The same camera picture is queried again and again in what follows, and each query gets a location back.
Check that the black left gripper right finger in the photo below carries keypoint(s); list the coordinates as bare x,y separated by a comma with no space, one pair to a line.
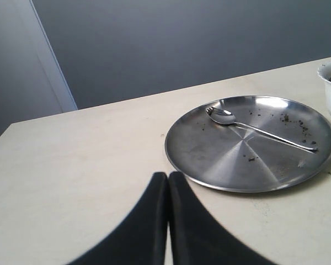
196,236

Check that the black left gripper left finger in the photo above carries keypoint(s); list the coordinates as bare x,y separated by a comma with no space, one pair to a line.
141,237

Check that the stainless steel spork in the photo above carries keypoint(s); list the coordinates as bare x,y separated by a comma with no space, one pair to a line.
224,117

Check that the round stainless steel plate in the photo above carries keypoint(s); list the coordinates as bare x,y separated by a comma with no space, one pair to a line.
238,159

